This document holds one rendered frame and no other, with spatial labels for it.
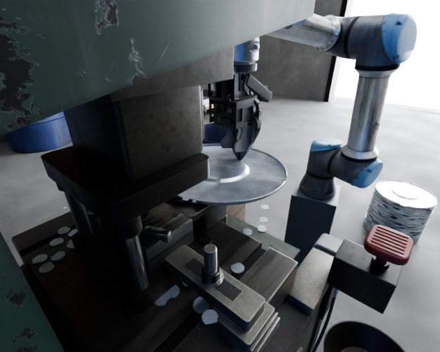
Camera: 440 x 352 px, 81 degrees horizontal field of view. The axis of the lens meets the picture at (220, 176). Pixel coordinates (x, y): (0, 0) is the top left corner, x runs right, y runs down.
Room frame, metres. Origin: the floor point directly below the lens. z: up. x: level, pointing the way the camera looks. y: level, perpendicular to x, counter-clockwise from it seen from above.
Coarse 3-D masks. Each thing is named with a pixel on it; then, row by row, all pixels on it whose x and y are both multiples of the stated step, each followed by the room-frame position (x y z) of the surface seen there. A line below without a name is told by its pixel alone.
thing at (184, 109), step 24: (144, 96) 0.29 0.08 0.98; (168, 96) 0.31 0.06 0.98; (192, 96) 0.34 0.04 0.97; (72, 120) 0.34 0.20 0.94; (96, 120) 0.29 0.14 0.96; (120, 120) 0.26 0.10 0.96; (144, 120) 0.29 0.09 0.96; (168, 120) 0.31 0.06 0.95; (192, 120) 0.34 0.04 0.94; (96, 144) 0.30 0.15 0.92; (120, 144) 0.26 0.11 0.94; (144, 144) 0.28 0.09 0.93; (168, 144) 0.31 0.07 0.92; (192, 144) 0.34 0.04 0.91; (120, 168) 0.27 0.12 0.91; (144, 168) 0.28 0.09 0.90
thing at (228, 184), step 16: (208, 144) 0.64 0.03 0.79; (224, 160) 0.54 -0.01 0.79; (256, 160) 0.55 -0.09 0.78; (272, 160) 0.55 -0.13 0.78; (224, 176) 0.45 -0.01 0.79; (240, 176) 0.46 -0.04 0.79; (256, 176) 0.47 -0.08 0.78; (272, 176) 0.47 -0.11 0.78; (192, 192) 0.40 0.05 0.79; (208, 192) 0.40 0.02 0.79; (224, 192) 0.40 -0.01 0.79; (240, 192) 0.40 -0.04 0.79; (256, 192) 0.40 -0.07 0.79; (272, 192) 0.40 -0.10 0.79
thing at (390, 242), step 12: (372, 228) 0.33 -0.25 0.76; (384, 228) 0.33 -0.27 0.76; (372, 240) 0.30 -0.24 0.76; (384, 240) 0.30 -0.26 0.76; (396, 240) 0.30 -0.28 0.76; (408, 240) 0.30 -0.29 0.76; (372, 252) 0.29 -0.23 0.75; (384, 252) 0.28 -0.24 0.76; (396, 252) 0.28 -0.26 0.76; (408, 252) 0.28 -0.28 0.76; (396, 264) 0.27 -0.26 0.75
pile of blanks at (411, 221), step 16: (368, 208) 1.29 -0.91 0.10; (384, 208) 1.15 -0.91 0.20; (400, 208) 1.10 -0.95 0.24; (416, 208) 1.07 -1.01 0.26; (432, 208) 1.08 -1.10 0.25; (368, 224) 1.21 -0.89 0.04; (384, 224) 1.13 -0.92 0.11; (400, 224) 1.09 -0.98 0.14; (416, 224) 1.07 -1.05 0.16; (416, 240) 1.09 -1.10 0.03
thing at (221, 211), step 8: (168, 200) 0.39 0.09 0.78; (176, 200) 0.38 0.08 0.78; (184, 200) 0.38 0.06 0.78; (192, 200) 0.38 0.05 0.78; (176, 208) 0.36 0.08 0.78; (184, 208) 0.36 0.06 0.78; (192, 208) 0.36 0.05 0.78; (200, 208) 0.36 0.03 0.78; (208, 208) 0.37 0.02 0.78; (216, 208) 0.41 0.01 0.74; (224, 208) 0.43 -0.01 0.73; (192, 216) 0.34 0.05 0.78; (200, 216) 0.35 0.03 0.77; (208, 216) 0.40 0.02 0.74; (216, 216) 0.41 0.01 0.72; (224, 216) 0.43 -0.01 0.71; (200, 224) 0.39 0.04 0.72; (208, 224) 0.40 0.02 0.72
